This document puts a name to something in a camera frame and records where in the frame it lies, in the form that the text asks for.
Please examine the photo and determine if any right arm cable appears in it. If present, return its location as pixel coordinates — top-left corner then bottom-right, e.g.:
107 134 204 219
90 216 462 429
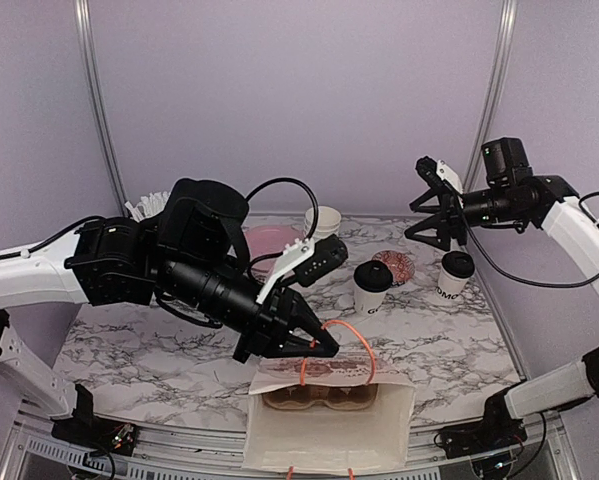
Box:
443 189 599 287

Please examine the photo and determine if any black cup lid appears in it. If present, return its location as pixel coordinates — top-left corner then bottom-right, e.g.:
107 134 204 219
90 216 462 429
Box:
353 260 393 293
442 251 475 279

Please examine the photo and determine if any red patterned small bowl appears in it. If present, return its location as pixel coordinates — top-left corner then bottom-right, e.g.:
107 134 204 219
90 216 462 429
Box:
372 250 416 287

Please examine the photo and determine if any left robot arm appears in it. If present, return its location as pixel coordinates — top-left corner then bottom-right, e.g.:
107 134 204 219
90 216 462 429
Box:
0 178 347 445

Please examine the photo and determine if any stack of white paper cups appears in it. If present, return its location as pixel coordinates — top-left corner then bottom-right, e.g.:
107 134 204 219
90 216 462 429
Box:
303 206 341 240

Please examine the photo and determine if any pink plate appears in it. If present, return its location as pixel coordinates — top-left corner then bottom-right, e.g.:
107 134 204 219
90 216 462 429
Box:
244 225 304 282

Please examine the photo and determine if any white paper cup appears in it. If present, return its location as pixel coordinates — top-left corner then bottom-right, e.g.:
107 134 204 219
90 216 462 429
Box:
353 286 386 316
435 270 470 303

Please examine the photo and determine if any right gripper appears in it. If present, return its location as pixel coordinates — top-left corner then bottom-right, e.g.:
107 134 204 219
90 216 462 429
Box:
405 185 526 251

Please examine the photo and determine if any black cup with straws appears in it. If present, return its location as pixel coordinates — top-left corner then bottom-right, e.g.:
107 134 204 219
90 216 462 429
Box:
124 191 170 222

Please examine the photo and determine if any paper takeout bag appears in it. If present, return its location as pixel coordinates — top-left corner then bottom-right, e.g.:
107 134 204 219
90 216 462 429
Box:
243 337 415 477

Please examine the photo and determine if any aluminium front rail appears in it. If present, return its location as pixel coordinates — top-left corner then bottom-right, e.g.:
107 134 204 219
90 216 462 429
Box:
0 402 582 479

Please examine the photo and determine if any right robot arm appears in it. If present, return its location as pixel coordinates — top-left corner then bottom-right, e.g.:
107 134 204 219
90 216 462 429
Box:
405 137 599 448

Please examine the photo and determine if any brown cardboard cup carrier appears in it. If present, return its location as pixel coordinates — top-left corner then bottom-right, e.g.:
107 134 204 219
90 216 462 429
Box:
262 384 378 411

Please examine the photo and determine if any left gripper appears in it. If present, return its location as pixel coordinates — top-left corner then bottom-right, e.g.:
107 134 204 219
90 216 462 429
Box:
158 248 343 365

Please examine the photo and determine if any right aluminium frame post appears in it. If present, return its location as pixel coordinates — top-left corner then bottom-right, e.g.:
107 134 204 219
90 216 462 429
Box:
463 0 519 189

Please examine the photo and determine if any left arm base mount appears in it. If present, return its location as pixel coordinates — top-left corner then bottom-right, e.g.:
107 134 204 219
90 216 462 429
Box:
51 384 138 457

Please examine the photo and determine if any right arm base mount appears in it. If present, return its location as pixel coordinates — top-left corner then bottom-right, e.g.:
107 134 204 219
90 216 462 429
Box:
434 393 528 459

